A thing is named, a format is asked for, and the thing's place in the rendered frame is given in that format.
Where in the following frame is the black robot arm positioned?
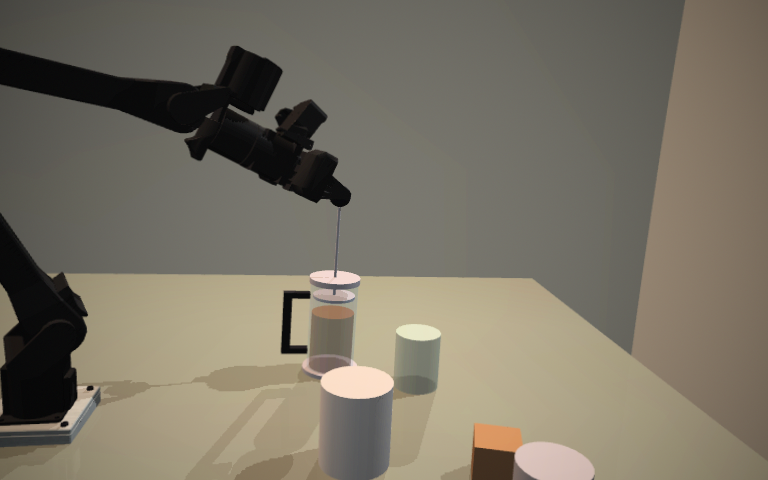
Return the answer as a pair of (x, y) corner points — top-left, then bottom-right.
(0, 46), (328, 426)

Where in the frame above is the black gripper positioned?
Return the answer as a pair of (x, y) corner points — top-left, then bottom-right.
(238, 124), (351, 203)

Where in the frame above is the orange block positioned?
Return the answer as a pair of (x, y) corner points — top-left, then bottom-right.
(471, 423), (523, 480)

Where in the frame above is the glass french press with black handle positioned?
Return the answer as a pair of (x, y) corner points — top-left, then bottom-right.
(281, 196), (360, 380)

